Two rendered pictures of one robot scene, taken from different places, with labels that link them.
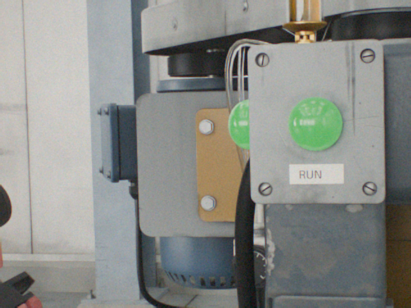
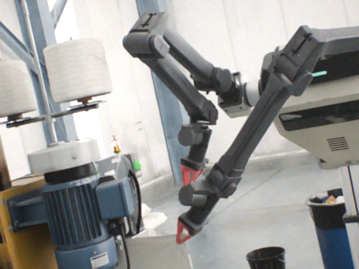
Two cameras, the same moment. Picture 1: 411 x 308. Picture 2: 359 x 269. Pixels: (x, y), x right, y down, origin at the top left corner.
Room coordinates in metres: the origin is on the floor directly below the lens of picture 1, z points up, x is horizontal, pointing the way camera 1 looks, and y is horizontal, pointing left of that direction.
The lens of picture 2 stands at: (2.31, 0.67, 1.46)
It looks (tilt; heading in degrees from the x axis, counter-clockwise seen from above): 3 degrees down; 196
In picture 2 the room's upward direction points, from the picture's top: 12 degrees counter-clockwise
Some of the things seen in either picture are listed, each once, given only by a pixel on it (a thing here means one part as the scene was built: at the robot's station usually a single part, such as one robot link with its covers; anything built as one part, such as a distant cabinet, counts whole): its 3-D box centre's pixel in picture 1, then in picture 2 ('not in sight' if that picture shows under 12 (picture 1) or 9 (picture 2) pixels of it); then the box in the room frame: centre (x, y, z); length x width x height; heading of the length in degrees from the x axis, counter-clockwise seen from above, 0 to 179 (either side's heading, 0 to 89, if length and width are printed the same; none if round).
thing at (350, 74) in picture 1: (318, 122); (127, 166); (0.48, -0.06, 1.29); 0.08 x 0.05 x 0.09; 78
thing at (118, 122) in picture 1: (134, 151); (116, 203); (1.00, 0.09, 1.25); 0.10 x 0.08 x 0.12; 13
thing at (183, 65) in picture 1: (216, 67); (68, 173); (1.02, -0.01, 1.35); 0.12 x 0.12 x 0.04
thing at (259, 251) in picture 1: (253, 265); not in sight; (0.72, -0.03, 1.16); 0.04 x 0.02 x 0.04; 78
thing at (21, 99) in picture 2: not in sight; (8, 88); (0.82, -0.24, 1.61); 0.15 x 0.14 x 0.17; 78
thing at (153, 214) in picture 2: not in sight; (133, 227); (-2.50, -1.33, 0.44); 0.68 x 0.44 x 0.15; 168
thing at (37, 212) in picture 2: not in sight; (39, 208); (1.04, -0.10, 1.27); 0.12 x 0.09 x 0.09; 168
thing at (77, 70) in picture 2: not in sight; (78, 71); (0.88, 0.01, 1.61); 0.17 x 0.17 x 0.17
